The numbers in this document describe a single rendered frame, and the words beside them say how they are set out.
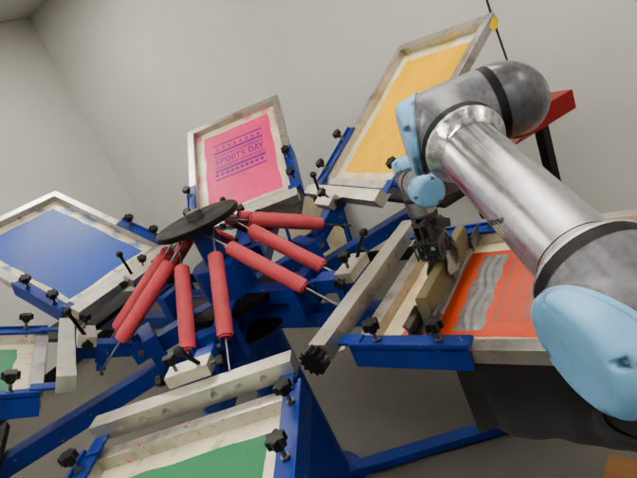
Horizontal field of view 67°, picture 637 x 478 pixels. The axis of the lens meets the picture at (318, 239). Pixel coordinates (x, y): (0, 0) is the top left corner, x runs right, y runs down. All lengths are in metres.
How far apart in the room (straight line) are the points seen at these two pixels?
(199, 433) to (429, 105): 0.93
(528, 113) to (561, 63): 2.41
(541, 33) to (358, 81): 1.15
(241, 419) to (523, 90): 0.92
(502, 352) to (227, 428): 0.66
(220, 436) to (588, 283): 0.99
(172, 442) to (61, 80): 4.66
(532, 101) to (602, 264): 0.36
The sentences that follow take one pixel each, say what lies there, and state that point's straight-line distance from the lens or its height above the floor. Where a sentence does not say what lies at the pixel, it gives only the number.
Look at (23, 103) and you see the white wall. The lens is 5.34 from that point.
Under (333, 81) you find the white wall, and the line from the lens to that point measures 3.58.
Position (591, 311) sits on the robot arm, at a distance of 0.41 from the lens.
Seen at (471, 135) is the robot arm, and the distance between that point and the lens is 0.65.
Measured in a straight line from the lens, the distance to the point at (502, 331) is 1.20.
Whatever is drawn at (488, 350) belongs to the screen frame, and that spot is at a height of 0.99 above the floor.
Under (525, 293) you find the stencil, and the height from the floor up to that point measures 0.96.
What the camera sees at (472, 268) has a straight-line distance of 1.47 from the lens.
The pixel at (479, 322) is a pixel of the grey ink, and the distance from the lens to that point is 1.24.
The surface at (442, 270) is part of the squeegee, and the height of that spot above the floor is 1.05.
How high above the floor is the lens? 1.65
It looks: 19 degrees down
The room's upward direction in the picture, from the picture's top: 23 degrees counter-clockwise
